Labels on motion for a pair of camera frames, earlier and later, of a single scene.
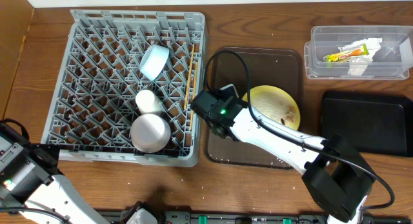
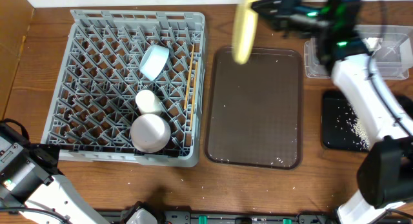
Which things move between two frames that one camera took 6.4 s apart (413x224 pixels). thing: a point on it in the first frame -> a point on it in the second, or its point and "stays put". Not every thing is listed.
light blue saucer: (153, 61) stays put
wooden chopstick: (189, 76) stays put
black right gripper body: (200, 104) -> (288, 13)
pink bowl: (150, 133) stays put
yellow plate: (277, 103) -> (244, 29)
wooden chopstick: (193, 95) stays put
